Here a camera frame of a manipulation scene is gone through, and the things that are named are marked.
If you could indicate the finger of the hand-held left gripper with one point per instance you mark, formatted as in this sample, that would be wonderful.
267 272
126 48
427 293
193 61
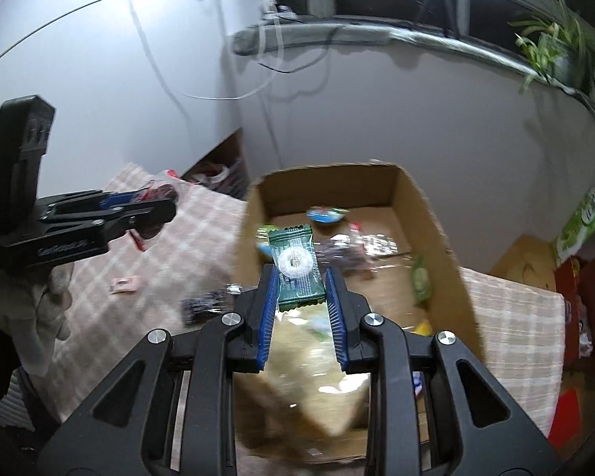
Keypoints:
114 199
144 213

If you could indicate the blue snack packet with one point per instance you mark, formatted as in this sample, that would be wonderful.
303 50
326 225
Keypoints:
327 215

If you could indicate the clear bag of sliced bread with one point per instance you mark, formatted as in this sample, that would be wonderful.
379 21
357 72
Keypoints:
302 386

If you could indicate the small black white packet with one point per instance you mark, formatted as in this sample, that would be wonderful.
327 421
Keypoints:
233 288

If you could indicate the light green snack packet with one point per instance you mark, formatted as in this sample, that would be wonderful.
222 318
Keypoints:
420 282

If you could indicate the black tripod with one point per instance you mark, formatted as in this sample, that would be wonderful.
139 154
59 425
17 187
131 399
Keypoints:
441 0

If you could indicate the white power strip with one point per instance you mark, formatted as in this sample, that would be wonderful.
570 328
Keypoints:
277 7

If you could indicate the cardboard box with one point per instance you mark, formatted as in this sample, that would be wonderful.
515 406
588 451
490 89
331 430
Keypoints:
451 277

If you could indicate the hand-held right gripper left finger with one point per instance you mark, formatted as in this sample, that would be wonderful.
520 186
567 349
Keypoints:
269 317

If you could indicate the yellow snack packet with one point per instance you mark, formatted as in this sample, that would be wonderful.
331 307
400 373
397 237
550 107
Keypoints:
423 328

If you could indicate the person's left hand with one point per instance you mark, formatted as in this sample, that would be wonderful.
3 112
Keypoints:
25 307

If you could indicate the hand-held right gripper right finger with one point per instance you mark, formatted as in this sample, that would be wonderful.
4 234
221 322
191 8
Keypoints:
336 322

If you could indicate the small dark snack packet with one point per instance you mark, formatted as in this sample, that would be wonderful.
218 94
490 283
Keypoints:
203 307

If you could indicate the potted spider plant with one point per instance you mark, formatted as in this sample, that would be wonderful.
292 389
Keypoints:
555 54

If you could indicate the pink candy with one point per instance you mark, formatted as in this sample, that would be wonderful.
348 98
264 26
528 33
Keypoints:
125 284

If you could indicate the green carton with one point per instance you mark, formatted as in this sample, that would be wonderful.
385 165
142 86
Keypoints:
585 220

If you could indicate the red paper sheet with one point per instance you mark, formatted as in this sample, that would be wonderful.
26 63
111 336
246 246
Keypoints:
563 421

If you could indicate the grey windowsill cloth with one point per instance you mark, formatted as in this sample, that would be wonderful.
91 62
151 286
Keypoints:
357 32

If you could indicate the grey striped cloth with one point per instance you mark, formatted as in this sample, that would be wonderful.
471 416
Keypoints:
15 401

